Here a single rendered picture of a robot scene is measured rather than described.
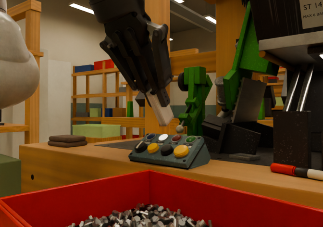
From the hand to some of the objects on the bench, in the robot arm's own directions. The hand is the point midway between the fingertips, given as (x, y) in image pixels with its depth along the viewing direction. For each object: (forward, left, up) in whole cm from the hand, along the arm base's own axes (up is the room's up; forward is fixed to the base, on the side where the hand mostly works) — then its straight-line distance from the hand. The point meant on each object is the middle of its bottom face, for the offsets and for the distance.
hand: (160, 105), depth 49 cm
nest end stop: (+29, 0, -11) cm, 31 cm away
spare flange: (+21, -10, -12) cm, 27 cm away
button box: (+9, +3, -16) cm, 19 cm away
